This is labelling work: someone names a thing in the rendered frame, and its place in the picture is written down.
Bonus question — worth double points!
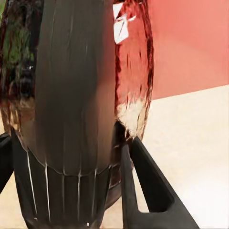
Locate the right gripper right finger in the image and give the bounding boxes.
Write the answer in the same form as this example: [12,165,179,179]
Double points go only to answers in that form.
[119,127,198,229]

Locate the electric kettle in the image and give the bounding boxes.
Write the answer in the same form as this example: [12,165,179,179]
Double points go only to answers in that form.
[0,0,154,229]

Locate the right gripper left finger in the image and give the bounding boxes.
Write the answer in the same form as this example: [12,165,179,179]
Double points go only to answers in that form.
[0,130,14,194]

